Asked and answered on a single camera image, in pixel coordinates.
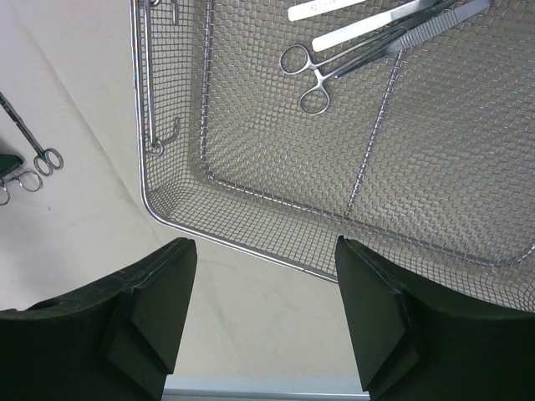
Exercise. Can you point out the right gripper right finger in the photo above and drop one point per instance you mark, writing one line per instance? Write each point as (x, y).
(414, 339)

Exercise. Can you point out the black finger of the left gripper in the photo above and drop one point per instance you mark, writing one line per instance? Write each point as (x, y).
(8, 164)

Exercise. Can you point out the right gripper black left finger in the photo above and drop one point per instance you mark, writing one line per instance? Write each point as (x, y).
(116, 338)

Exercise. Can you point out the steel scissors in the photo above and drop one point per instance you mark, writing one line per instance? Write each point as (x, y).
(46, 161)
(317, 71)

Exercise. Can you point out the beige surgical wrap cloth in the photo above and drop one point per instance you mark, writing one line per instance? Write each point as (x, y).
(66, 68)

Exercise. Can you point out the wire mesh instrument tray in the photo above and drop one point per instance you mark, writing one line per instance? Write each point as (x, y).
(424, 156)

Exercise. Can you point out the ribbed steel forceps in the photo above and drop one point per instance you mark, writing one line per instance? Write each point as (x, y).
(429, 24)

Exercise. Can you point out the curved steel tweezers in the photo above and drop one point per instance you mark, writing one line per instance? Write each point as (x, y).
(369, 24)

